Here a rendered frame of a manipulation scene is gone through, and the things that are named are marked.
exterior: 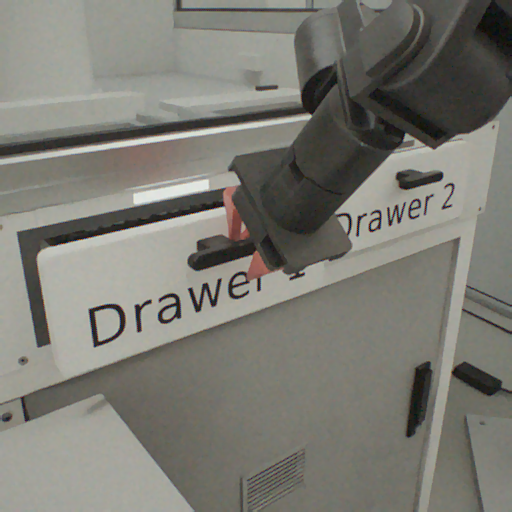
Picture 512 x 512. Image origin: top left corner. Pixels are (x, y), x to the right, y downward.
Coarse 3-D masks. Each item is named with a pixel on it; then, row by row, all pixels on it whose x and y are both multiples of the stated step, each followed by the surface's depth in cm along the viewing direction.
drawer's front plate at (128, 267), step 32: (160, 224) 48; (192, 224) 49; (224, 224) 51; (64, 256) 43; (96, 256) 45; (128, 256) 46; (160, 256) 48; (64, 288) 44; (96, 288) 45; (128, 288) 47; (160, 288) 49; (224, 288) 54; (256, 288) 56; (288, 288) 59; (64, 320) 45; (96, 320) 46; (128, 320) 48; (192, 320) 53; (224, 320) 55; (64, 352) 46; (96, 352) 47; (128, 352) 49
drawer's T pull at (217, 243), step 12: (204, 240) 50; (216, 240) 50; (228, 240) 49; (240, 240) 49; (204, 252) 47; (216, 252) 47; (228, 252) 48; (240, 252) 49; (252, 252) 49; (192, 264) 46; (204, 264) 47; (216, 264) 47
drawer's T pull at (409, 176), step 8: (400, 176) 70; (408, 176) 68; (416, 176) 68; (424, 176) 68; (432, 176) 69; (440, 176) 70; (400, 184) 67; (408, 184) 67; (416, 184) 68; (424, 184) 69
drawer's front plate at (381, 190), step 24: (456, 144) 76; (384, 168) 69; (408, 168) 72; (432, 168) 75; (456, 168) 78; (360, 192) 68; (384, 192) 70; (408, 192) 73; (432, 192) 76; (456, 192) 80; (360, 216) 69; (384, 216) 72; (432, 216) 78; (456, 216) 82; (360, 240) 70; (384, 240) 73
